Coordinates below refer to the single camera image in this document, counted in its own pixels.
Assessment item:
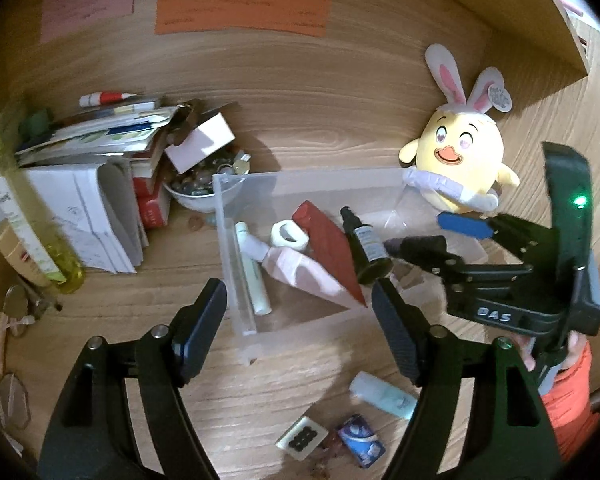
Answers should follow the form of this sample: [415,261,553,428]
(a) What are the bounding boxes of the pink squeeze tube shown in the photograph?
[245,237,368,308]

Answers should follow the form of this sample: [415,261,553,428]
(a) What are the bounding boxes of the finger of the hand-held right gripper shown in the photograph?
[395,235,465,286]
[437,211,556,263]

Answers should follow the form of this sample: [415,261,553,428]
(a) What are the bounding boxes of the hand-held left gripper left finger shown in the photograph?
[37,277,228,480]

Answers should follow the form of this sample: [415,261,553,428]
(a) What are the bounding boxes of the person's right forearm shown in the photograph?
[540,342,600,431]

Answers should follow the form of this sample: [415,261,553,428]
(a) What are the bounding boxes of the red pouch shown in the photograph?
[291,200,368,308]

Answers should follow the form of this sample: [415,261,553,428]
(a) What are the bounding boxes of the round eyeglasses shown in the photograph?
[0,285,63,431]

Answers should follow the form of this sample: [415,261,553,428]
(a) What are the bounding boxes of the red box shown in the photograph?
[130,147,173,231]

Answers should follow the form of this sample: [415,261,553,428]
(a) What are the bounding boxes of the pile of booklets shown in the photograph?
[15,100,181,166]

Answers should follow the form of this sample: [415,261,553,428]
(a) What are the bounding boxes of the white bandage roll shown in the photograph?
[271,220,311,251]

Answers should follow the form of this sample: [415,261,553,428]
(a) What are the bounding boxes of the white folded paper stack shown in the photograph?
[0,157,146,275]

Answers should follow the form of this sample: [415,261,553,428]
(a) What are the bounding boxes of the clear plastic storage box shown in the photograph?
[211,166,491,367]

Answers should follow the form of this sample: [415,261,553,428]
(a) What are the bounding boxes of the white cable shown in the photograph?
[0,315,36,336]

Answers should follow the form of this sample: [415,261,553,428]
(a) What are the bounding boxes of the beige cream tube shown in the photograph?
[0,222,56,288]

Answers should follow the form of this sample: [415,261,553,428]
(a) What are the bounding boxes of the pink paper note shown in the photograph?
[40,0,136,43]

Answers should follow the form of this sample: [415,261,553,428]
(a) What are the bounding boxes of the slim white tube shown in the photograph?
[234,221,272,317]

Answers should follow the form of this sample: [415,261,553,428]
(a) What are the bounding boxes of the person's right hand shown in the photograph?
[512,332,588,376]

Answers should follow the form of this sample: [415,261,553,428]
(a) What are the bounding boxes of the blue packet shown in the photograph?
[336,413,385,468]

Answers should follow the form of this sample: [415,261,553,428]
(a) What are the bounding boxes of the dark dropper bottle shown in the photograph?
[339,206,395,286]

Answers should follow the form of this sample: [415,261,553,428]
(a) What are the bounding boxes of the yellow green spray bottle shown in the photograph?
[0,102,86,295]

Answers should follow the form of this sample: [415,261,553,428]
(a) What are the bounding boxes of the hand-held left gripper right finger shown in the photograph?
[371,278,563,480]

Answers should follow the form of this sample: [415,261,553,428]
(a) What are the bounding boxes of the teal tube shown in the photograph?
[349,371,418,421]

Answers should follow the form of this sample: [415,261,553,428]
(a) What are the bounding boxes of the red white marker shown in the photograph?
[78,91,143,108]

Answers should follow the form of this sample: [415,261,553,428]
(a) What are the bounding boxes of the yellow chick plush toy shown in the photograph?
[399,43,521,218]

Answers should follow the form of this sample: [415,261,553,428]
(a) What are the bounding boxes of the bowl of glass pebbles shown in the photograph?
[162,147,253,213]

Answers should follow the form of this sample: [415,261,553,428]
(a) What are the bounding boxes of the small white box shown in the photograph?
[164,112,237,175]

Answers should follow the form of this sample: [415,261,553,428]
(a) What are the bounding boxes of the small green object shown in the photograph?
[22,107,53,138]

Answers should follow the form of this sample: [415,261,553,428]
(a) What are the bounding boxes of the white card black pattern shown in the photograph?
[276,416,329,461]

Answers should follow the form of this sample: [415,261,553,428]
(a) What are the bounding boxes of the orange paper note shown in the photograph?
[155,0,329,38]

